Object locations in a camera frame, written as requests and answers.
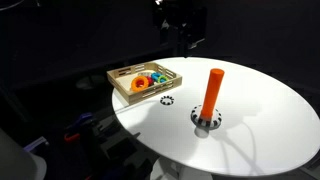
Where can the wooden slatted tray box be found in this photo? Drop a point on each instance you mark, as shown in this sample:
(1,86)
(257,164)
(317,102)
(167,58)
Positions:
(122,78)

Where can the purple orange clamp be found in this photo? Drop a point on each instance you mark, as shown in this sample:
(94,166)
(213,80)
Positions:
(72,132)

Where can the orange peg post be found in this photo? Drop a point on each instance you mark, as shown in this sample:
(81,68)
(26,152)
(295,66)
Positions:
(213,87)

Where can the white table pedestal base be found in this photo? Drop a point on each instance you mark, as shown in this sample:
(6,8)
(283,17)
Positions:
(166,169)

